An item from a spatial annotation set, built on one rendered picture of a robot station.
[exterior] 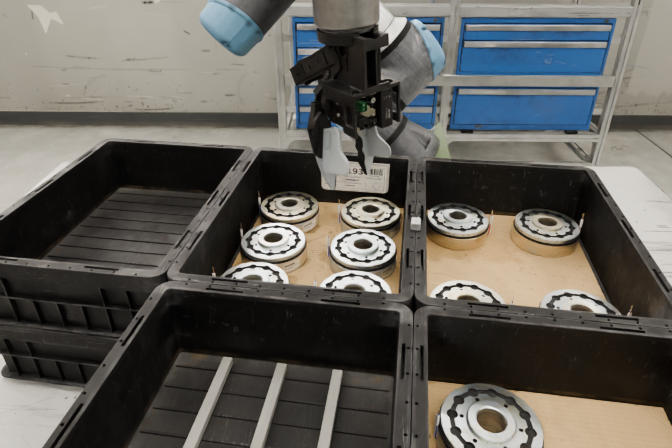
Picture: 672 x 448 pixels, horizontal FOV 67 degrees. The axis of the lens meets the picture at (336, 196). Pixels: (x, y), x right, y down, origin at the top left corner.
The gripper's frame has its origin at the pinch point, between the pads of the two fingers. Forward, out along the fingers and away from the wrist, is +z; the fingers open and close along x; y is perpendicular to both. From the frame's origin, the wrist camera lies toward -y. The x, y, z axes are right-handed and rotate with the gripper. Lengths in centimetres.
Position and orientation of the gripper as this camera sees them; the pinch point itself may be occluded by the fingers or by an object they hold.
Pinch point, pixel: (346, 171)
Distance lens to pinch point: 70.8
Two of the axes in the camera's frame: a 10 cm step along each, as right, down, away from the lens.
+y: 5.9, 3.9, -7.0
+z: 0.7, 8.5, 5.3
